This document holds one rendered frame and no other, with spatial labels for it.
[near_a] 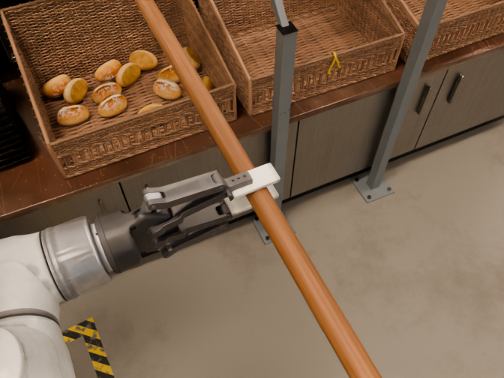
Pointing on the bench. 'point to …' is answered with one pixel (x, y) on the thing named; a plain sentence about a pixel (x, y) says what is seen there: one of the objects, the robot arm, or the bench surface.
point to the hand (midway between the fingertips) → (252, 189)
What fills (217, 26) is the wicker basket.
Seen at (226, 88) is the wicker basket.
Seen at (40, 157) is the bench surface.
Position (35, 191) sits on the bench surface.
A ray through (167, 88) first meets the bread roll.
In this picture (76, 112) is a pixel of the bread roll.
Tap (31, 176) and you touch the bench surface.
